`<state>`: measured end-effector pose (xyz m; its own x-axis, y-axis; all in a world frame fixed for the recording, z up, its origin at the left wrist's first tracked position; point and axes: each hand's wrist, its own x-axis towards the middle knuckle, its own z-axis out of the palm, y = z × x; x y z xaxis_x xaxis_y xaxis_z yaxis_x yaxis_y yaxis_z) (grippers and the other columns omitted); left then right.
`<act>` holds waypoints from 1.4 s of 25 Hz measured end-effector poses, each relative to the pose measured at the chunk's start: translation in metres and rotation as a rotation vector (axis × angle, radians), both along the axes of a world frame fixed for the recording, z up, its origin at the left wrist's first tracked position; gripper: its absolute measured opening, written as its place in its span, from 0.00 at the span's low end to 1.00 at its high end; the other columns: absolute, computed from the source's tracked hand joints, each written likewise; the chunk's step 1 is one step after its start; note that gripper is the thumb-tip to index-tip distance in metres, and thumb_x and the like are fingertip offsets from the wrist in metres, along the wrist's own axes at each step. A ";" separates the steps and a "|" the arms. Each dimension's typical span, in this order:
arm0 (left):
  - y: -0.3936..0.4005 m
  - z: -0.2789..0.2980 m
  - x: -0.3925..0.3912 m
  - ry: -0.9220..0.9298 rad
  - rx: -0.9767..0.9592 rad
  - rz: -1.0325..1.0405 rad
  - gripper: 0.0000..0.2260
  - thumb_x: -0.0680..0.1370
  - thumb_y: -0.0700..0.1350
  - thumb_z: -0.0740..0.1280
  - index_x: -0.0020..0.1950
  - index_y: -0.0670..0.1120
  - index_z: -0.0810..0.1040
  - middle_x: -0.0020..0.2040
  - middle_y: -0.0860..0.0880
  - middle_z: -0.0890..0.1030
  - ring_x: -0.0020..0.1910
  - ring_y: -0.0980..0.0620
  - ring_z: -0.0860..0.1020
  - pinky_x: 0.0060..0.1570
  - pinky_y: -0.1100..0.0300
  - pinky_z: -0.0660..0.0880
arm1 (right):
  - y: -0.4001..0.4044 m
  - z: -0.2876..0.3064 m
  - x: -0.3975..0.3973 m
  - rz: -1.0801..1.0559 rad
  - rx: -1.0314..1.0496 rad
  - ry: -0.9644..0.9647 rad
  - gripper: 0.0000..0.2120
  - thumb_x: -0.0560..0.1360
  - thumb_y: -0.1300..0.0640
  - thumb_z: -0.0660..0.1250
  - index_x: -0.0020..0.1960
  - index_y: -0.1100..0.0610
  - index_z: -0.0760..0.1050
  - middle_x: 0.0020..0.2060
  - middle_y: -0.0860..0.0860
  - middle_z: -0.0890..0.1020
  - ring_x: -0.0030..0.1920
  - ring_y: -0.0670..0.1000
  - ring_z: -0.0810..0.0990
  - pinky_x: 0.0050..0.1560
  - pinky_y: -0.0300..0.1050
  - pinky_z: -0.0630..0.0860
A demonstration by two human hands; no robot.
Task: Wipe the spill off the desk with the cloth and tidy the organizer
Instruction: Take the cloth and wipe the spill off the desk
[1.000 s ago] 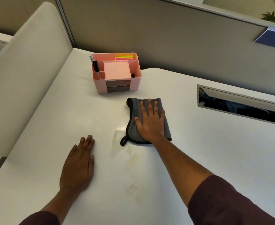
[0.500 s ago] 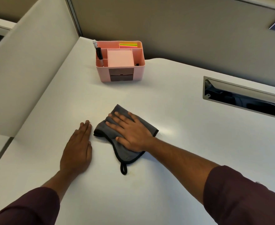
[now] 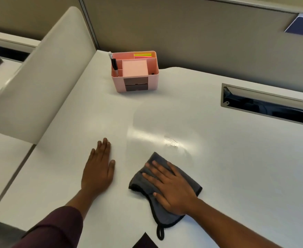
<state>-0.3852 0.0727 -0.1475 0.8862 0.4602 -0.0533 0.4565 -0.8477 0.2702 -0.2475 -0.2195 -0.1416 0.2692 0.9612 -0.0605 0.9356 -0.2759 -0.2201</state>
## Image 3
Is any white curved desk divider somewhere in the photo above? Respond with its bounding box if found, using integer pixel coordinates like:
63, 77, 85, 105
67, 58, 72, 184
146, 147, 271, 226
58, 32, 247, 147
0, 6, 98, 145

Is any grey desk cable tray opening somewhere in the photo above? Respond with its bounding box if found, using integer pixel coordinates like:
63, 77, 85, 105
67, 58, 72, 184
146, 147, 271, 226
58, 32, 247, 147
220, 83, 303, 127

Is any person's right hand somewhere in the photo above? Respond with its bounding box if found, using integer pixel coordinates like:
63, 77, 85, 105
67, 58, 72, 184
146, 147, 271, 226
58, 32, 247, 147
142, 160, 201, 216

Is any silver partition post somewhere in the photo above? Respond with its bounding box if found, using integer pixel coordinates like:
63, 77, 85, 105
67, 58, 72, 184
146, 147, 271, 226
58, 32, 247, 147
78, 0, 100, 51

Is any black marker pen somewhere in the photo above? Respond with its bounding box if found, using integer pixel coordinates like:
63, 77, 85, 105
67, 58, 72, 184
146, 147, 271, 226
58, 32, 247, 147
108, 51, 120, 77

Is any dark flat object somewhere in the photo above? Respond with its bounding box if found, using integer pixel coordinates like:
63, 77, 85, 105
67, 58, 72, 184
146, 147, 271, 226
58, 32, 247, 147
132, 232, 159, 248

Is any pink plastic desk organizer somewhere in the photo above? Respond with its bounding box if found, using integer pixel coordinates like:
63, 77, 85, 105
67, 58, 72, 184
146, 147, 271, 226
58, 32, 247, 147
111, 51, 159, 93

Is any grey microfibre cleaning cloth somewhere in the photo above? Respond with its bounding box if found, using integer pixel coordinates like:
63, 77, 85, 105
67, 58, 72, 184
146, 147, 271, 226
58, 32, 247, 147
128, 152, 203, 241

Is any person's right forearm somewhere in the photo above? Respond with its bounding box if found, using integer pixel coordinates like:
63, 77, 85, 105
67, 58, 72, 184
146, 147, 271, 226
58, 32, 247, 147
185, 199, 284, 248

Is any person's left forearm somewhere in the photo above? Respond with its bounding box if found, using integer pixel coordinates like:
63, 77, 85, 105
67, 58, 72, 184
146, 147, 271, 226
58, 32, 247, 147
11, 188, 98, 248

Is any pink sticky note pad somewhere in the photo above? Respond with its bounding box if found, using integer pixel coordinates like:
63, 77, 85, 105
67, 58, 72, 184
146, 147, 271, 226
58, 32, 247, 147
122, 60, 149, 77

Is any dark blue sign card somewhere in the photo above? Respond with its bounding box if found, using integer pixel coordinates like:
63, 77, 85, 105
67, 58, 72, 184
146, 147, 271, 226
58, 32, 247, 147
284, 13, 303, 38

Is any person's left hand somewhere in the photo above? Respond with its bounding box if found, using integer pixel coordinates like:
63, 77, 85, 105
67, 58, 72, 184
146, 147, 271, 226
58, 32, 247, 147
81, 138, 116, 197

